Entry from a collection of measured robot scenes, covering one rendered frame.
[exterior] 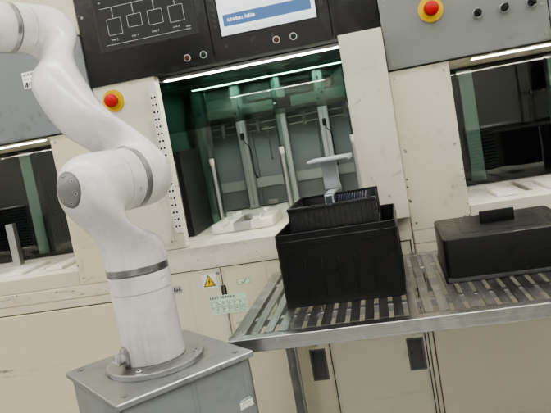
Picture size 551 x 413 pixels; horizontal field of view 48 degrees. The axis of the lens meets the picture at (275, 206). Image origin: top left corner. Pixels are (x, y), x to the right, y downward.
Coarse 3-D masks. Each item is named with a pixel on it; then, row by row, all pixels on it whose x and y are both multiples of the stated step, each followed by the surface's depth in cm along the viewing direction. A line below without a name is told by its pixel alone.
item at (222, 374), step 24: (192, 336) 135; (216, 360) 117; (240, 360) 117; (96, 384) 115; (120, 384) 113; (144, 384) 111; (168, 384) 109; (192, 384) 112; (216, 384) 115; (240, 384) 118; (96, 408) 116; (120, 408) 104; (144, 408) 107; (168, 408) 110; (192, 408) 112; (216, 408) 115; (240, 408) 118
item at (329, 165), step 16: (320, 160) 145; (336, 176) 149; (336, 192) 162; (352, 192) 161; (368, 192) 160; (288, 208) 145; (304, 208) 142; (320, 208) 142; (336, 208) 141; (352, 208) 141; (368, 208) 140; (304, 224) 143; (320, 224) 142; (336, 224) 142; (352, 224) 141
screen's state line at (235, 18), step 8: (296, 0) 176; (304, 0) 176; (256, 8) 178; (264, 8) 178; (272, 8) 178; (280, 8) 177; (288, 8) 177; (296, 8) 177; (304, 8) 176; (224, 16) 180; (232, 16) 180; (240, 16) 179; (248, 16) 179; (256, 16) 179; (264, 16) 178; (224, 24) 180; (232, 24) 180
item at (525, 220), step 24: (480, 216) 151; (504, 216) 150; (528, 216) 149; (456, 240) 139; (480, 240) 138; (504, 240) 137; (528, 240) 137; (456, 264) 140; (480, 264) 139; (504, 264) 138; (528, 264) 137
